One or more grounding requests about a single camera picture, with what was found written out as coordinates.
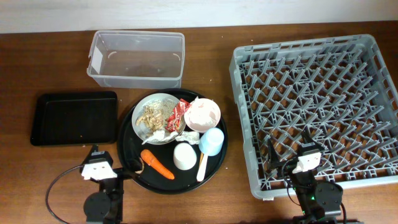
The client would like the black rectangular tray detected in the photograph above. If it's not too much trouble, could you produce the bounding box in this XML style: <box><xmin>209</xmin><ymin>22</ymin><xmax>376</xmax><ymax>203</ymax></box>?
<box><xmin>30</xmin><ymin>91</ymin><xmax>118</xmax><ymax>146</ymax></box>

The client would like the red snack wrapper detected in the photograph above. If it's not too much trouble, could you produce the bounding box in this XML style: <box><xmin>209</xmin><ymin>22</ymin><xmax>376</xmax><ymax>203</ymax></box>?
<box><xmin>166</xmin><ymin>98</ymin><xmax>191</xmax><ymax>132</ymax></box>

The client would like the peanut shells and rice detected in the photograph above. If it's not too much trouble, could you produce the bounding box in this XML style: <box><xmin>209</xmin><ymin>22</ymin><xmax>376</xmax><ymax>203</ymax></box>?
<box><xmin>135</xmin><ymin>99</ymin><xmax>176</xmax><ymax>132</ymax></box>

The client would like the round black tray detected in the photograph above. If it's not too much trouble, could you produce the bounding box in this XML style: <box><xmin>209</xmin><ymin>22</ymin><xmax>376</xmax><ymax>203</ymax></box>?
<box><xmin>117</xmin><ymin>104</ymin><xmax>228</xmax><ymax>194</ymax></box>

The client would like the wooden chopstick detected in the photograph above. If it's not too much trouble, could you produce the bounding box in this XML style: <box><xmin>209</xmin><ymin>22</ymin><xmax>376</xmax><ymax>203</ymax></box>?
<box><xmin>199</xmin><ymin>152</ymin><xmax>204</xmax><ymax>165</ymax></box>

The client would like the orange carrot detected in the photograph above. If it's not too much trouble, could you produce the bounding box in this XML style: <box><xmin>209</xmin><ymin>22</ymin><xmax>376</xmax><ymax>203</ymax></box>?
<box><xmin>141</xmin><ymin>149</ymin><xmax>175</xmax><ymax>180</ymax></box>

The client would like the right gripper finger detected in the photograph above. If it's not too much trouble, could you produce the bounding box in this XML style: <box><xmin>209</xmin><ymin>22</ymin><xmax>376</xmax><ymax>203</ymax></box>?
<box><xmin>301</xmin><ymin>129</ymin><xmax>314</xmax><ymax>146</ymax></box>
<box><xmin>267</xmin><ymin>138</ymin><xmax>279</xmax><ymax>169</ymax></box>

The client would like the pink bowl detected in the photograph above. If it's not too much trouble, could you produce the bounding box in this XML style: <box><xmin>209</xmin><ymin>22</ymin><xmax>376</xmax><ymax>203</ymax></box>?
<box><xmin>183</xmin><ymin>98</ymin><xmax>221</xmax><ymax>134</ymax></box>

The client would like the grey dishwasher rack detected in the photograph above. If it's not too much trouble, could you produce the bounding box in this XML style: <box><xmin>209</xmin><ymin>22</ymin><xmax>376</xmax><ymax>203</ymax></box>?
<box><xmin>229</xmin><ymin>34</ymin><xmax>397</xmax><ymax>200</ymax></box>

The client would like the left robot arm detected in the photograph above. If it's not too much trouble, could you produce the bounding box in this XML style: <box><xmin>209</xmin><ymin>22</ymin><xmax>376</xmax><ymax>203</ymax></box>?
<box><xmin>80</xmin><ymin>145</ymin><xmax>134</xmax><ymax>223</ymax></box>

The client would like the clear plastic bin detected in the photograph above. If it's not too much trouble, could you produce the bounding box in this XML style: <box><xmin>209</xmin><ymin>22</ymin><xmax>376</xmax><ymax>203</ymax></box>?
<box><xmin>86</xmin><ymin>30</ymin><xmax>185</xmax><ymax>89</ymax></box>

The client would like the light blue cup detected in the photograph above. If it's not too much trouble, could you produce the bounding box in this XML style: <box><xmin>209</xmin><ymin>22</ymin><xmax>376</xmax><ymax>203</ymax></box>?
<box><xmin>198</xmin><ymin>128</ymin><xmax>224</xmax><ymax>156</ymax></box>

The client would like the grey plate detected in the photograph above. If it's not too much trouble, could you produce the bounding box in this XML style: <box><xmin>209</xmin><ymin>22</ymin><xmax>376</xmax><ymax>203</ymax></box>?
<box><xmin>131</xmin><ymin>93</ymin><xmax>185</xmax><ymax>141</ymax></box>

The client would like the white cup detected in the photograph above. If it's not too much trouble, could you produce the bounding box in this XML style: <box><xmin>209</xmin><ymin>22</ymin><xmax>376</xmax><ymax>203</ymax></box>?
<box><xmin>173</xmin><ymin>142</ymin><xmax>197</xmax><ymax>170</ymax></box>

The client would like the white plastic fork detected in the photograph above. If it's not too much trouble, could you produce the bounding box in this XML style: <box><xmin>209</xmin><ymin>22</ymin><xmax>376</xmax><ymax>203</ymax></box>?
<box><xmin>197</xmin><ymin>154</ymin><xmax>208</xmax><ymax>182</ymax></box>

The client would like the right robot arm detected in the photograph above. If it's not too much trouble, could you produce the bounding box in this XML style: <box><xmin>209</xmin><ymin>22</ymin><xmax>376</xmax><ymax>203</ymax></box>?
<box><xmin>267</xmin><ymin>129</ymin><xmax>347</xmax><ymax>223</ymax></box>

